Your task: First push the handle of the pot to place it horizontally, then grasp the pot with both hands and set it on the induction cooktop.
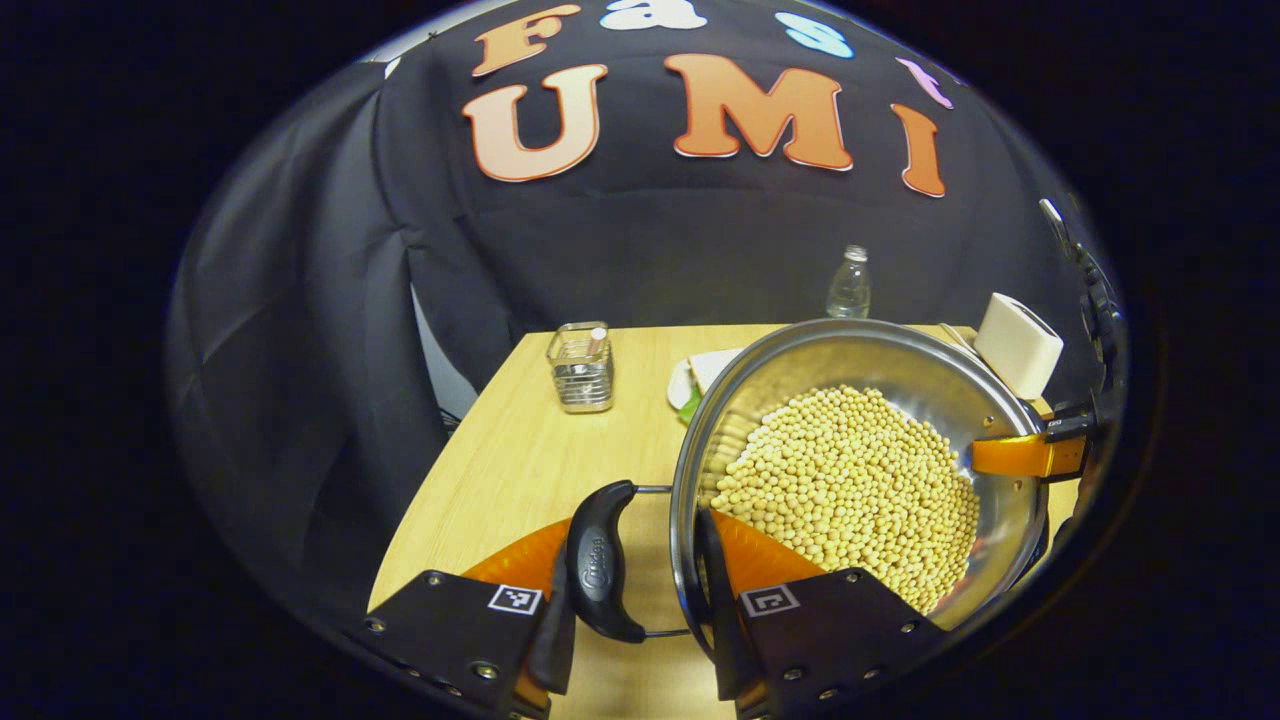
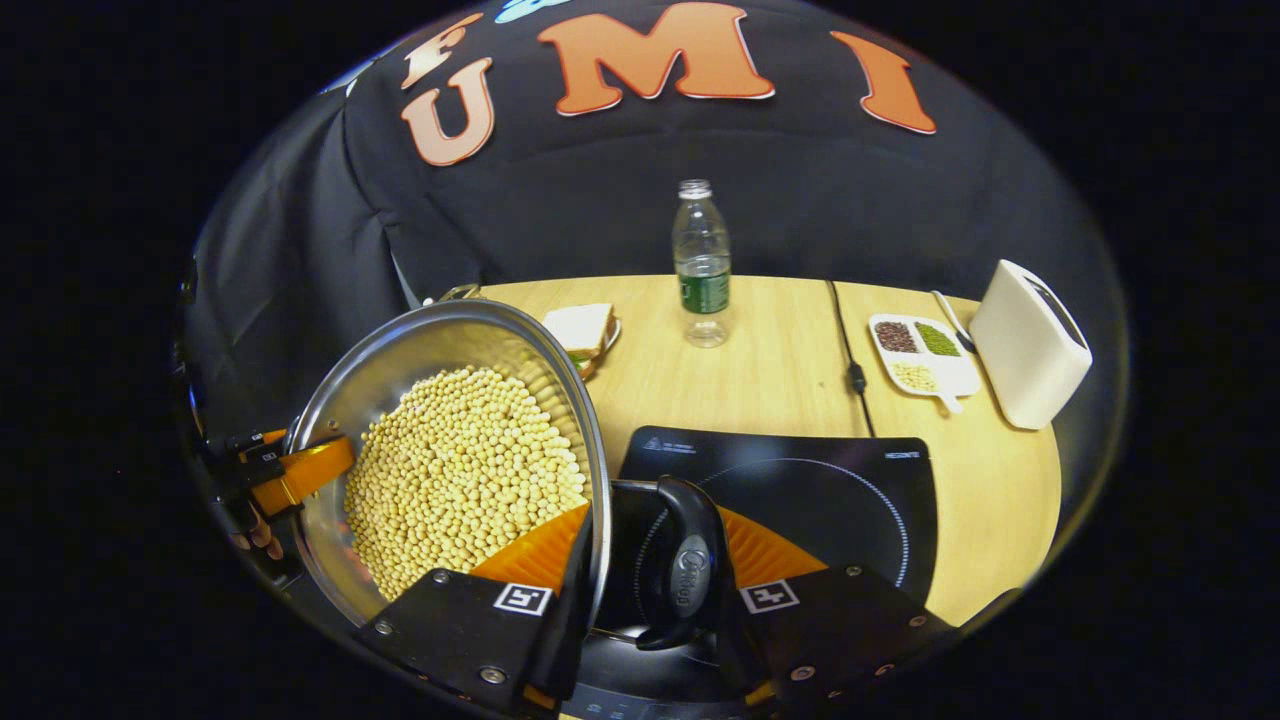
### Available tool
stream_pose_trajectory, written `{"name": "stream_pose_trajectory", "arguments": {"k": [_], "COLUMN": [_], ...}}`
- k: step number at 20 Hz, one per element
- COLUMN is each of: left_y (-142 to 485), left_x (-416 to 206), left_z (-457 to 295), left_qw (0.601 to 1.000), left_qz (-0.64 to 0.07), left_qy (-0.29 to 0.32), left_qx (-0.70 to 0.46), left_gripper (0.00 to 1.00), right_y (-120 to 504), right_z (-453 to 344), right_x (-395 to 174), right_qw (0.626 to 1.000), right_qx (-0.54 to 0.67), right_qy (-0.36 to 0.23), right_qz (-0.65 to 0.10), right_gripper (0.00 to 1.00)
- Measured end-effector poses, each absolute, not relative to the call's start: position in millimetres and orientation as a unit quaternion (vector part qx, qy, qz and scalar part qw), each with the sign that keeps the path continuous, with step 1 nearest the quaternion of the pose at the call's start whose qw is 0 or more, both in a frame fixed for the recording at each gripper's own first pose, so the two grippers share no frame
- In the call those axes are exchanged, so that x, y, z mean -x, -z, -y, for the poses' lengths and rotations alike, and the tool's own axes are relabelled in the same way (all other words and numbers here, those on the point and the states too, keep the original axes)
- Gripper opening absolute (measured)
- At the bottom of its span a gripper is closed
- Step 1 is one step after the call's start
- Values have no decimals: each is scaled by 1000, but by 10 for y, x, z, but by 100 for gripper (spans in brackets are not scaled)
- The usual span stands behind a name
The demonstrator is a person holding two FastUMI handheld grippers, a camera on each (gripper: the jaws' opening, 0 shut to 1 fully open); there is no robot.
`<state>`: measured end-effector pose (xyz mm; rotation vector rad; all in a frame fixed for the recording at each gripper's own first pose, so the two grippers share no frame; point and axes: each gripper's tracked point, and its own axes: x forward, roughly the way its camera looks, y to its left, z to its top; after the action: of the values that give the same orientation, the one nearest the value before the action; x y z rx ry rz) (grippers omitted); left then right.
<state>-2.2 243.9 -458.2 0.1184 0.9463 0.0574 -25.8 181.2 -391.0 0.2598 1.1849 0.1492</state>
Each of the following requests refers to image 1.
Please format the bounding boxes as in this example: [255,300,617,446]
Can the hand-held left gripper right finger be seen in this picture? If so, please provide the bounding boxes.
[693,506,951,719]

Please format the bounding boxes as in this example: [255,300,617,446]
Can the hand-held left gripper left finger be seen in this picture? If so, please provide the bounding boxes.
[345,516,579,719]

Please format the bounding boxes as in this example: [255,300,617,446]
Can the steel pot with black handles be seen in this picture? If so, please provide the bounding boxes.
[565,318,1051,666]

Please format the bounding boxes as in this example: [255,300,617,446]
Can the white toaster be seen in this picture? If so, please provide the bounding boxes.
[974,293,1065,401]

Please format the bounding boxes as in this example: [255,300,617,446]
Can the pile of soybeans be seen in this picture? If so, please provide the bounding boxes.
[700,385,983,616]

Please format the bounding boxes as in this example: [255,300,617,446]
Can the clear plastic water bottle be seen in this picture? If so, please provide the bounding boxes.
[826,244,872,321]

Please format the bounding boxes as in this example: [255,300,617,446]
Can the sandwich with lettuce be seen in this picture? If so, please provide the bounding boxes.
[680,348,746,421]

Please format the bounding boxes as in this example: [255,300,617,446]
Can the black backdrop cloth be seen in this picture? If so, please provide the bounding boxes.
[165,0,1101,601]

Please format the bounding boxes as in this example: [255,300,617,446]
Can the metal wire basket holder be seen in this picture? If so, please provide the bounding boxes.
[545,321,616,414]

